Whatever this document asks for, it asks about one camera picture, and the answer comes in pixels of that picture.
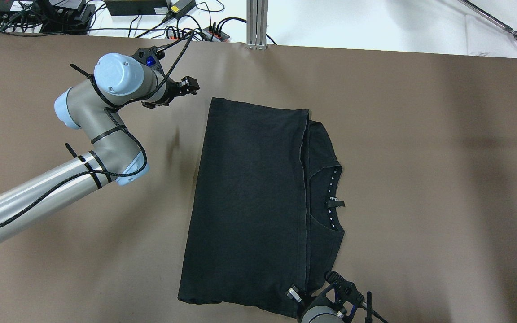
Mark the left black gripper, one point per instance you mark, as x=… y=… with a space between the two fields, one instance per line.
x=173 y=90

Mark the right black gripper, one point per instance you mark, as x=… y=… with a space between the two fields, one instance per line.
x=295 y=294

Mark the black printed t-shirt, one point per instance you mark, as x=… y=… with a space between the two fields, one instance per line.
x=264 y=212

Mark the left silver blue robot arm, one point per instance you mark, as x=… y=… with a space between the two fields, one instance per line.
x=116 y=155

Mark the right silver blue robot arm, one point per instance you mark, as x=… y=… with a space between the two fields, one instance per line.
x=337 y=303

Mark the red black power strip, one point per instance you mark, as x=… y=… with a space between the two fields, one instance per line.
x=207 y=34

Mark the black power adapter yellow label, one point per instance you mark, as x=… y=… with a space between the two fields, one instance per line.
x=178 y=9

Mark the black electronics box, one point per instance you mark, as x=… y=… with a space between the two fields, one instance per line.
x=137 y=7

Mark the black monitor stand base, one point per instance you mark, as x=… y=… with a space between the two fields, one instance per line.
x=72 y=17

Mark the metal reacher grabber tool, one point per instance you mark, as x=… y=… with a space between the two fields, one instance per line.
x=491 y=18

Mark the aluminium frame post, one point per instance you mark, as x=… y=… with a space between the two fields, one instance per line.
x=256 y=24

